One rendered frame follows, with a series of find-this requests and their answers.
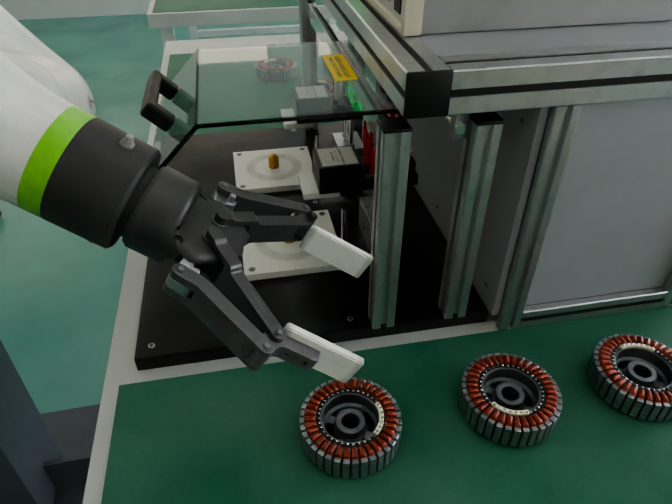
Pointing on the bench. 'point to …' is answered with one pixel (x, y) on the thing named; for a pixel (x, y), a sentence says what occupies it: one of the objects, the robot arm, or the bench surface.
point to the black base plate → (294, 305)
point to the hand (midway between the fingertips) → (350, 308)
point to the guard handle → (152, 111)
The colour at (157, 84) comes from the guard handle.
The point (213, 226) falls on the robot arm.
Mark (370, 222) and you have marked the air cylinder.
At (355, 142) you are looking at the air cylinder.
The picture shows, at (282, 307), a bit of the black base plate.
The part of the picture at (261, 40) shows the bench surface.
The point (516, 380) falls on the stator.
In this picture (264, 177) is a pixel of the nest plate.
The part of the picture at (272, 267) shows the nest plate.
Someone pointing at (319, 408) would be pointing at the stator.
